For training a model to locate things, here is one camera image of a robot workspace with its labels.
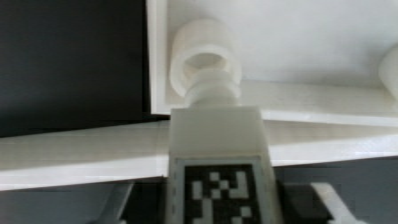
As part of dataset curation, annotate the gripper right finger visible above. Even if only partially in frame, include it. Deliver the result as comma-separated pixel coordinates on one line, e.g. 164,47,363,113
283,182,368,224

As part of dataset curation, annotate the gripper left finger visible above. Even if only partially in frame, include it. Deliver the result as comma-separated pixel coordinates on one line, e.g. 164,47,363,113
89,183,134,224

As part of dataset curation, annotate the white table leg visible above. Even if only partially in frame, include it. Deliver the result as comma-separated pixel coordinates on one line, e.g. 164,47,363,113
166,69,283,224

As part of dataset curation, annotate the white square table top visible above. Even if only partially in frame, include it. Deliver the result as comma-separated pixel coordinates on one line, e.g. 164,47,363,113
146,0,398,127

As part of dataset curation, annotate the white U-shaped obstacle fence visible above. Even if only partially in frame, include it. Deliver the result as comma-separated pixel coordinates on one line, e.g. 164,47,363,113
0,121,398,191

